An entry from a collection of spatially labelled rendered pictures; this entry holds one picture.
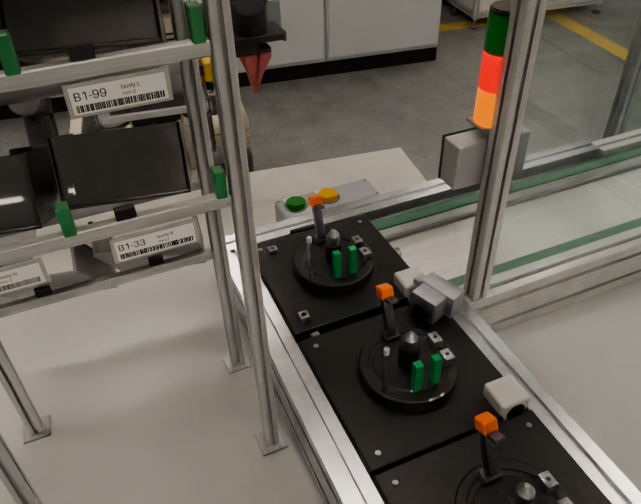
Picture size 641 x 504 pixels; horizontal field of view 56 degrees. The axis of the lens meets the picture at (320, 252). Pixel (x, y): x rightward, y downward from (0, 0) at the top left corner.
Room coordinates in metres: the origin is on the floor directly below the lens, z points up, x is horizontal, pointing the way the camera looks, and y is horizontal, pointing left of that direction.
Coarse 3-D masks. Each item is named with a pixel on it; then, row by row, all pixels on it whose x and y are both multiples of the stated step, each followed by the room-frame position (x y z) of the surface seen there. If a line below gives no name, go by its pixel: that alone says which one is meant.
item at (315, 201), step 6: (312, 198) 0.87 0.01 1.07; (318, 198) 0.87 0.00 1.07; (312, 204) 0.86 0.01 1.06; (318, 204) 0.86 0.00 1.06; (312, 210) 0.87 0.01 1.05; (318, 210) 0.87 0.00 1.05; (318, 216) 0.86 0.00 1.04; (318, 222) 0.86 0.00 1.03; (318, 228) 0.85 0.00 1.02; (324, 228) 0.86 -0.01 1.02; (318, 234) 0.85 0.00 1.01; (324, 234) 0.85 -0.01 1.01
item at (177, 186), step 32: (128, 128) 0.56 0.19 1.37; (160, 128) 0.57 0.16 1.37; (64, 160) 0.54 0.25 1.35; (96, 160) 0.54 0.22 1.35; (128, 160) 0.55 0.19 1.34; (160, 160) 0.55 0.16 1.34; (64, 192) 0.52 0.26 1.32; (96, 192) 0.53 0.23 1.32; (128, 192) 0.53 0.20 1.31; (160, 192) 0.54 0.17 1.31
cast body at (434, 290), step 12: (420, 276) 0.74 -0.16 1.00; (432, 276) 0.72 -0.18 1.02; (420, 288) 0.69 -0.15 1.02; (432, 288) 0.69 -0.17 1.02; (444, 288) 0.69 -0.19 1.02; (456, 288) 0.69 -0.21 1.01; (420, 300) 0.68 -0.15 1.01; (432, 300) 0.67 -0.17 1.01; (444, 300) 0.67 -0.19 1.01; (456, 300) 0.67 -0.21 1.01; (420, 312) 0.66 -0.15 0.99; (432, 312) 0.66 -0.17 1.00; (444, 312) 0.68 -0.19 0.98; (456, 312) 0.68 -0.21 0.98; (432, 324) 0.66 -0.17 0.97
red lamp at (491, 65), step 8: (488, 56) 0.76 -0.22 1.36; (496, 56) 0.75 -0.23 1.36; (488, 64) 0.75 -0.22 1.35; (496, 64) 0.75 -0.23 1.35; (480, 72) 0.77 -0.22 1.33; (488, 72) 0.75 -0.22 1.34; (496, 72) 0.75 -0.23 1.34; (480, 80) 0.76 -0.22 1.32; (488, 80) 0.75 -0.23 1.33; (496, 80) 0.75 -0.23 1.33; (480, 88) 0.76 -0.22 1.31; (488, 88) 0.75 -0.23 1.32; (496, 88) 0.74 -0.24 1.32
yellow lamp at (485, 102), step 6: (480, 90) 0.76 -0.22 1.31; (480, 96) 0.76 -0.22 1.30; (486, 96) 0.75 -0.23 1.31; (492, 96) 0.75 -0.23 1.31; (480, 102) 0.76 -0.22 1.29; (486, 102) 0.75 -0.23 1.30; (492, 102) 0.75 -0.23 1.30; (480, 108) 0.76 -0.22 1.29; (486, 108) 0.75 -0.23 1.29; (492, 108) 0.75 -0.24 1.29; (474, 114) 0.77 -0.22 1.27; (480, 114) 0.75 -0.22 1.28; (486, 114) 0.75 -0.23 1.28; (492, 114) 0.74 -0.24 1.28; (474, 120) 0.76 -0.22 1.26; (480, 120) 0.75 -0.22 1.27; (486, 120) 0.75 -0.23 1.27; (486, 126) 0.75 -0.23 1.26
